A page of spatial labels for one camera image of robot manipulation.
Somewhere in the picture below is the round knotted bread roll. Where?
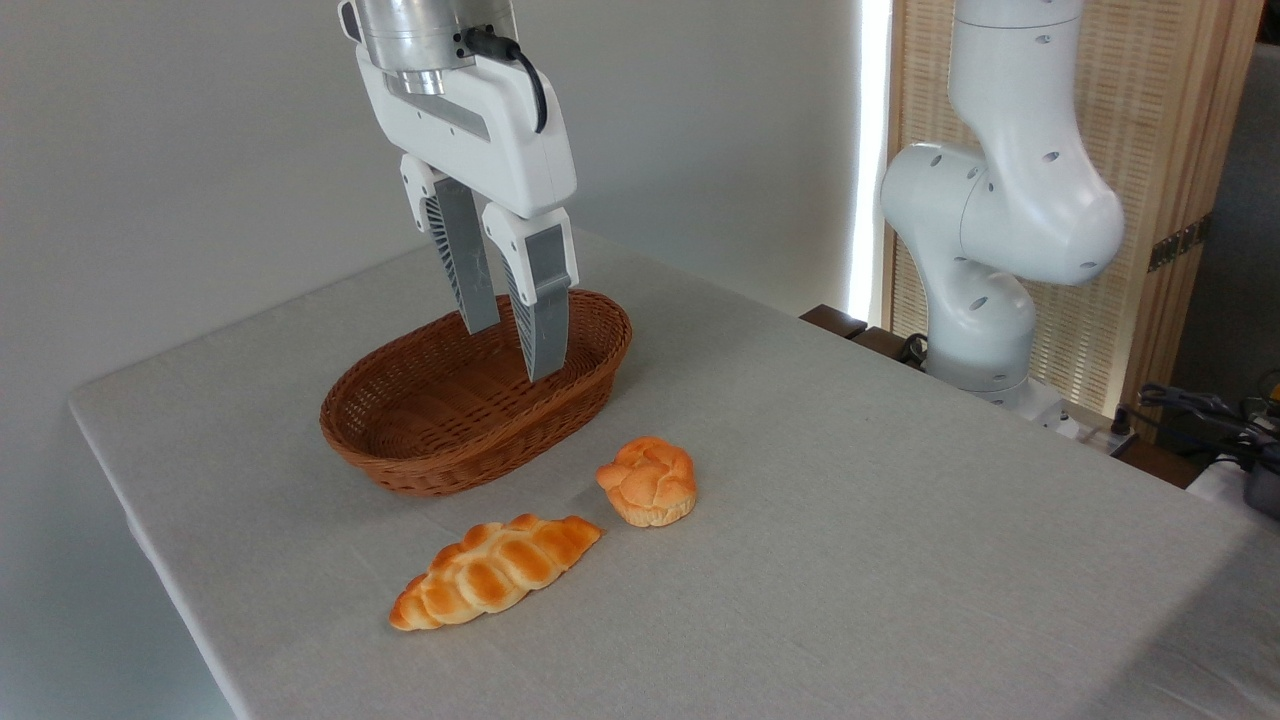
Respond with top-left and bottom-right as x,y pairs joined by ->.
596,436 -> 698,528

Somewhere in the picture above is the grey tablecloth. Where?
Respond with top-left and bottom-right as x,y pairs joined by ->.
68,210 -> 1280,720

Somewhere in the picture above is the black cable bundle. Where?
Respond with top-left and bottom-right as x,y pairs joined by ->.
1138,382 -> 1280,473

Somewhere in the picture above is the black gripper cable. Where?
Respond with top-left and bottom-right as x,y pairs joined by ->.
462,27 -> 550,135

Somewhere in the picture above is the brown oval wicker basket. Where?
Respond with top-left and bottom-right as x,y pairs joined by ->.
319,288 -> 633,498

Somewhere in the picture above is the dark metal screen hinge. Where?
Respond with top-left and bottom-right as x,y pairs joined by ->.
1148,214 -> 1213,273

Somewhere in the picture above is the long braided bread loaf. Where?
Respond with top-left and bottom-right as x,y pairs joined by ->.
388,513 -> 605,633

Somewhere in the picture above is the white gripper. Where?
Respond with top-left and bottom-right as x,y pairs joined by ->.
355,45 -> 581,383

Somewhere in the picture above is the wooden bamboo folding screen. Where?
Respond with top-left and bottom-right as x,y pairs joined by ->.
885,0 -> 1266,421

